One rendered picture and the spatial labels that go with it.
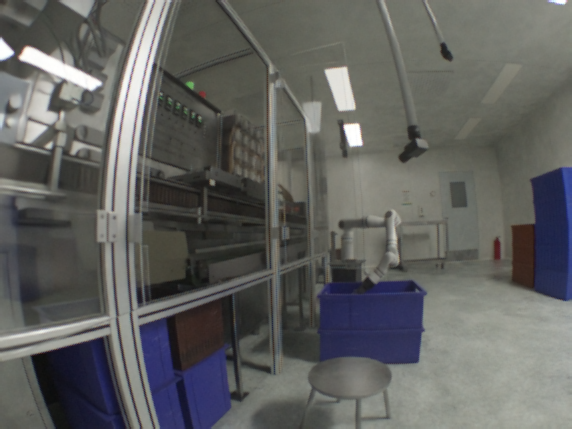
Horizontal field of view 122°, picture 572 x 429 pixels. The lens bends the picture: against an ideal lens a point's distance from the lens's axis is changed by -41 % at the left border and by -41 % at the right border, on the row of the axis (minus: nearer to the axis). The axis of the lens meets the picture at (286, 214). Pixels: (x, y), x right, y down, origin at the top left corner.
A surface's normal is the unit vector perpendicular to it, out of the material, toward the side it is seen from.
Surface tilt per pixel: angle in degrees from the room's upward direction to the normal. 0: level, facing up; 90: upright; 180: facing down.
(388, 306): 90
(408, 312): 90
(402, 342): 90
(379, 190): 90
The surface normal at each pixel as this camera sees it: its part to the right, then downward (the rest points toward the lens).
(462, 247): -0.32, -0.07
